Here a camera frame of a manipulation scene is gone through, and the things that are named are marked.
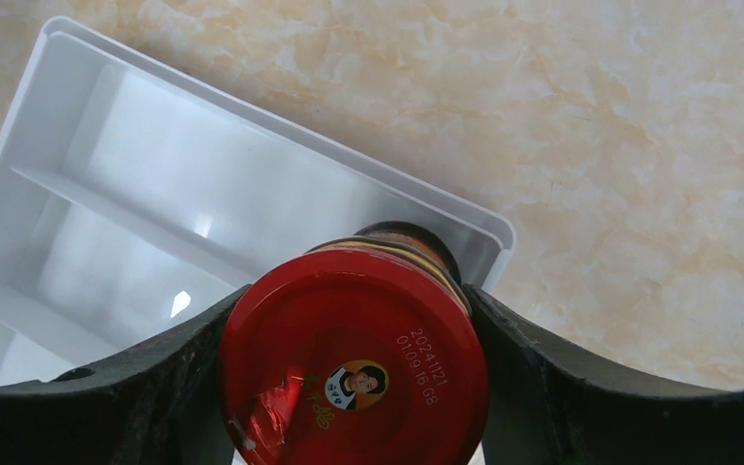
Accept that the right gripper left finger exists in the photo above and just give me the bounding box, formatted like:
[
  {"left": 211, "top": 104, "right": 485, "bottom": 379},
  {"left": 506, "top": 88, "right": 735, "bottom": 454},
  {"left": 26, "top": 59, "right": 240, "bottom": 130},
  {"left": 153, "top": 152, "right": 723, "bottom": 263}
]
[{"left": 0, "top": 289, "right": 245, "bottom": 464}]

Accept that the white divided plastic tray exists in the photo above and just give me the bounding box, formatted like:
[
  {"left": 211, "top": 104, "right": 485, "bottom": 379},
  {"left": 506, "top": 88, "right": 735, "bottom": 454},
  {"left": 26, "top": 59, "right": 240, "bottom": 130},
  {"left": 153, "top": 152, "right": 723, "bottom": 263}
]
[{"left": 0, "top": 16, "right": 516, "bottom": 387}]

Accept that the red lid sauce jar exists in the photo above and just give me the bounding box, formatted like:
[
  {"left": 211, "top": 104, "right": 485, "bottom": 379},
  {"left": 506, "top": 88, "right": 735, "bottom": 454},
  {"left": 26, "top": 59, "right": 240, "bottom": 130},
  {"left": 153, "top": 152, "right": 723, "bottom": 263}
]
[{"left": 218, "top": 221, "right": 489, "bottom": 464}]

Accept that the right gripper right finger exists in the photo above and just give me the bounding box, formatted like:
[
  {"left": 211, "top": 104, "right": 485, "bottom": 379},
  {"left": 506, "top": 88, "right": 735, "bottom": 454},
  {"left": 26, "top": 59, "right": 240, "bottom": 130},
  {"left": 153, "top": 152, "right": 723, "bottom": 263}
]
[{"left": 463, "top": 285, "right": 744, "bottom": 464}]

